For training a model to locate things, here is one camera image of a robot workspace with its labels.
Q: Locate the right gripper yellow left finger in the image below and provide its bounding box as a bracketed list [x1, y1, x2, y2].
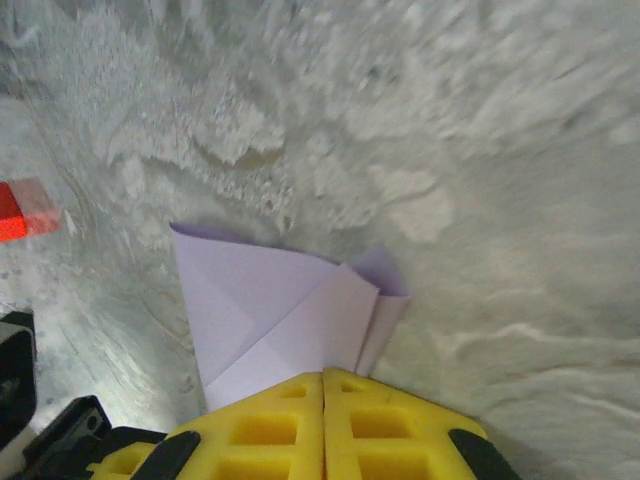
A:
[137, 370, 326, 480]

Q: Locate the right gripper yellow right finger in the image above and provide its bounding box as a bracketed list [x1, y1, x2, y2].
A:
[322, 366, 521, 480]

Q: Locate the purple square paper sheet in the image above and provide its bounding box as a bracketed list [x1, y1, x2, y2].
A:
[168, 221, 411, 412]

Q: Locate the red rectangular block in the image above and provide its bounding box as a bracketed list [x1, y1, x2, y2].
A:
[0, 178, 64, 244]

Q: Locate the marble patterned table cover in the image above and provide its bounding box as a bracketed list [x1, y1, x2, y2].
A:
[0, 0, 640, 480]

